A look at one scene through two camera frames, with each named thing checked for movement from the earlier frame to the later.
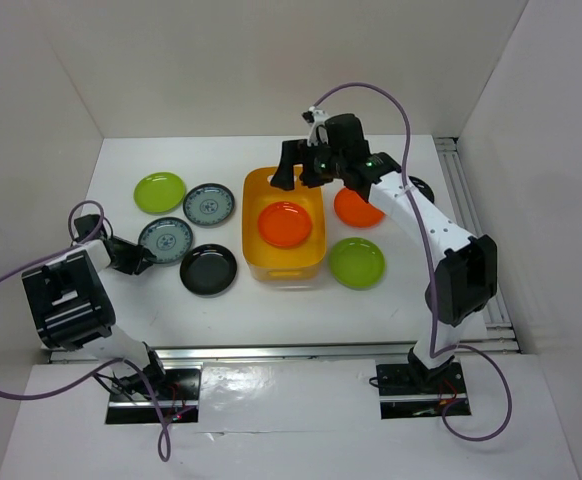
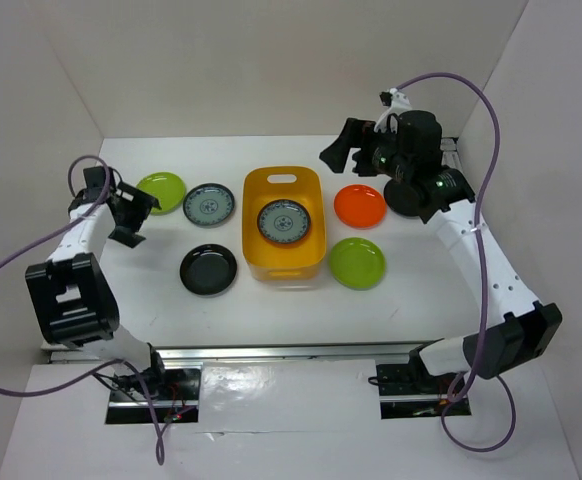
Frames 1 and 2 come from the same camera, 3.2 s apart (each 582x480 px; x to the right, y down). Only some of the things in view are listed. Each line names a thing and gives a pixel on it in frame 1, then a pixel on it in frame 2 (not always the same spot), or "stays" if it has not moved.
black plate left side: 208,269 stays
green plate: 159,193 stays
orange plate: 353,209 stays
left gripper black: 137,252 → 142,204
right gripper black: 297,152 → 354,134
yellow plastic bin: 283,231 stays
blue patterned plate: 209,204 stays
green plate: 357,263 stays
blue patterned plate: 167,238 → 284,221
